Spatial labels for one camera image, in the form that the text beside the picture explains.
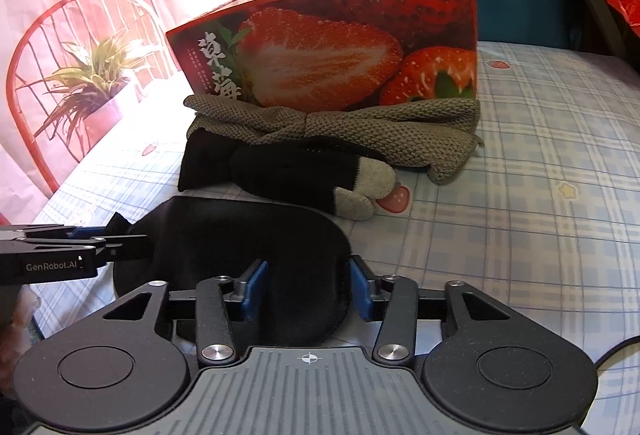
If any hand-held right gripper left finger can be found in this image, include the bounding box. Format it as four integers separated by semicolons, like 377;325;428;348
102;259;271;366

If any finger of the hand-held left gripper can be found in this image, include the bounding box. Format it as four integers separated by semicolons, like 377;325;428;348
0;234;152;267
0;224;109;242

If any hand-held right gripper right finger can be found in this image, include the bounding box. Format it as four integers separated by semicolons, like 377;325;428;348
350;255;507;366

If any black eye mask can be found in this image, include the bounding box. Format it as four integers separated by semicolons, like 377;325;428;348
107;196;352;347

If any red strawberry cardboard box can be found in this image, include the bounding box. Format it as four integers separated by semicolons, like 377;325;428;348
165;0;480;112

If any black and grey sock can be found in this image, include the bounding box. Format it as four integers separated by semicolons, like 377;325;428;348
177;128;398;221

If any olive knit cloth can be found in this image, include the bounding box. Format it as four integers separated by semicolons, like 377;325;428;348
182;92;486;186

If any plaid bed sheet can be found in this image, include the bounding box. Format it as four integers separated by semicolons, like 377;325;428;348
30;40;640;366

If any black cable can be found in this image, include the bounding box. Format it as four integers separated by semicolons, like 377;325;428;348
595;339;640;368

